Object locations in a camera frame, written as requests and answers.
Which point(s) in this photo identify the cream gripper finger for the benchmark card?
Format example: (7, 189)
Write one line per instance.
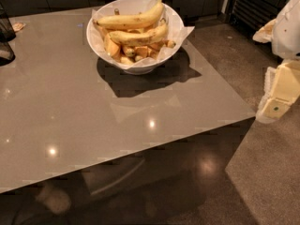
(264, 34)
(281, 90)

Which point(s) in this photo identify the yellow banana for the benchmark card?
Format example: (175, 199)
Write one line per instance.
(132, 39)
(124, 22)

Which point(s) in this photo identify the white paper bowl liner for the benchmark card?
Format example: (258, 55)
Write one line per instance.
(178, 32)

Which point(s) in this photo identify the white ceramic bowl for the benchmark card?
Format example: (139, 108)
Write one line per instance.
(103, 44)

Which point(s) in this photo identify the dark slatted cabinet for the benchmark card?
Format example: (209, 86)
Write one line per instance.
(253, 13)

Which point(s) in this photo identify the orange fruit pieces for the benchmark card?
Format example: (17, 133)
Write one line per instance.
(130, 55)

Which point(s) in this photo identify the small tan object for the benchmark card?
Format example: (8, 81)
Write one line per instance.
(18, 26)

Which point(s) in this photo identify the black mesh container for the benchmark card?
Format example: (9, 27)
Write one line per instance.
(7, 33)

